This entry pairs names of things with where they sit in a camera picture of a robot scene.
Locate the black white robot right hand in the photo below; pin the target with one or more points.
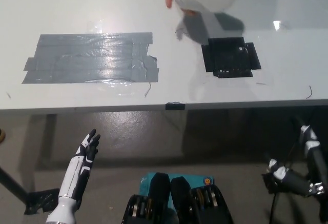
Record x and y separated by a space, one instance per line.
316 162

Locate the person's bare hand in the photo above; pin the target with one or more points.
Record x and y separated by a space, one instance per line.
169 1

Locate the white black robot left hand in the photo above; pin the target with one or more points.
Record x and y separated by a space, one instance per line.
74 172

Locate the black teal robot torso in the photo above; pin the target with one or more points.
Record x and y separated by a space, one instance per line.
179 198

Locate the white table leg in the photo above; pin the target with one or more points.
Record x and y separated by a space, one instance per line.
47 137

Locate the black stand pole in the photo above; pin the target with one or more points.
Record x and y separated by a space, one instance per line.
11 183

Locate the brown round object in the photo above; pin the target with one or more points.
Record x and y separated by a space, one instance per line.
2 135

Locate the black tape square patch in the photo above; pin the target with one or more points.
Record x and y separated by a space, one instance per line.
225 60

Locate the small black tape piece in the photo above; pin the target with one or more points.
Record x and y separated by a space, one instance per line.
175 106

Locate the grey duct tape patch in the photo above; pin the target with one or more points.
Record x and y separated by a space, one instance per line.
89 57

